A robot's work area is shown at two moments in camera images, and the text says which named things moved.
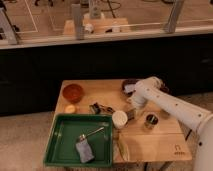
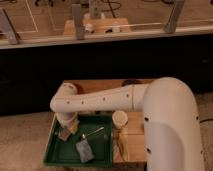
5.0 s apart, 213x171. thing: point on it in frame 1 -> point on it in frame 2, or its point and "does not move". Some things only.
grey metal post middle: [76, 14] does not move
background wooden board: [99, 26] does not move
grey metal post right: [174, 16] does not move
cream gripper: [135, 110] -> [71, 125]
